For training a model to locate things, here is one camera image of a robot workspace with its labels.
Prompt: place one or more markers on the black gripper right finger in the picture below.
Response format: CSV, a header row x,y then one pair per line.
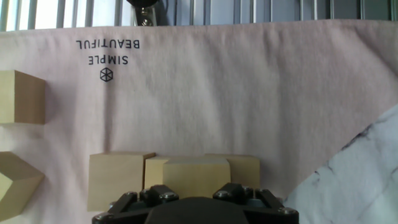
x,y
264,205

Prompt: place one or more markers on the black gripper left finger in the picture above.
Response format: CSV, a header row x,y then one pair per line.
x,y
130,207

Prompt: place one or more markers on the wooden cube block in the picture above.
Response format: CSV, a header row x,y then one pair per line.
x,y
196,177
21,96
15,186
154,172
115,182
245,171

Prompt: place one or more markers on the black device mount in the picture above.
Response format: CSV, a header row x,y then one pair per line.
x,y
143,12

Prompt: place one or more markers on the marble pink black cloth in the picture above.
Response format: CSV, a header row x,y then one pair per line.
x,y
217,93

